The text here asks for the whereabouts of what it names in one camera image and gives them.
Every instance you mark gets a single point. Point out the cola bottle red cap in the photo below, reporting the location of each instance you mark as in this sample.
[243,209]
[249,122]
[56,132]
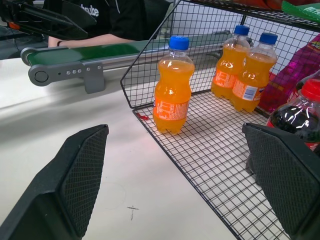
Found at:
[300,86]
[297,117]

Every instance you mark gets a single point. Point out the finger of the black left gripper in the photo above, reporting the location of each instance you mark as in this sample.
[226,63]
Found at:
[50,29]
[62,15]

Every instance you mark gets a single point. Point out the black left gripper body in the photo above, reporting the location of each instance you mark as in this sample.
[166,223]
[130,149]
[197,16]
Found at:
[10,12]

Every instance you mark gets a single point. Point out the magenta snack bag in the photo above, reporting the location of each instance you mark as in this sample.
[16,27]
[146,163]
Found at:
[297,62]

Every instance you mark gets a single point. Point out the orange soda bottle blue cap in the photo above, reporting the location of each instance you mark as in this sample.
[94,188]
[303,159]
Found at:
[227,70]
[172,95]
[252,82]

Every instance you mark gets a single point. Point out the person in black shirt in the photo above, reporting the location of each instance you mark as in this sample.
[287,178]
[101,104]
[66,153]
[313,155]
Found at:
[130,17]

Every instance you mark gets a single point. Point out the small red tag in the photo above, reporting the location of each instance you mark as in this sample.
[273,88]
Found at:
[143,117]

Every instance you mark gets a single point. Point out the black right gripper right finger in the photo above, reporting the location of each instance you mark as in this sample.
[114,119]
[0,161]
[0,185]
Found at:
[287,180]

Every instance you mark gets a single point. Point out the black wristband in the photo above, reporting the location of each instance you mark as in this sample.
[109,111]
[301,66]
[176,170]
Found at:
[59,43]

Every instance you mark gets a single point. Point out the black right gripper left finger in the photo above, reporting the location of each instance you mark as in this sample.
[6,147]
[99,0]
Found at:
[62,185]

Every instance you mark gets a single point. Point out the green snack packet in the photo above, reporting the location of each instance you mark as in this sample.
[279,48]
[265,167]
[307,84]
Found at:
[302,8]

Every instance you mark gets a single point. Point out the orange red snack packet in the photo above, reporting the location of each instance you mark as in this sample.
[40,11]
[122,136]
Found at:
[260,3]

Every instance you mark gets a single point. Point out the green conveyor belt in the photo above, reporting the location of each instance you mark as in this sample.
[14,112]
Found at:
[82,53]
[65,73]

